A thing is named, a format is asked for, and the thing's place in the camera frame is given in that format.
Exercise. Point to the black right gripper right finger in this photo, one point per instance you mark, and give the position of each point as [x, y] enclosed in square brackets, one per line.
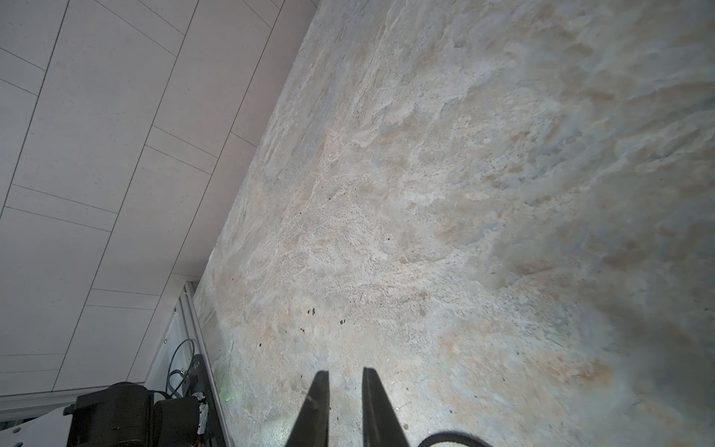
[380, 424]

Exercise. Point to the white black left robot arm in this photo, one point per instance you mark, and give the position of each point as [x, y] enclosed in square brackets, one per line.
[124, 414]

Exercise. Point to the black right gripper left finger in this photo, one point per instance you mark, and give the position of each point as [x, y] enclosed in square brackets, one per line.
[311, 428]

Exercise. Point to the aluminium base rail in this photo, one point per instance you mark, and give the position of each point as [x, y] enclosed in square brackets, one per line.
[181, 369]

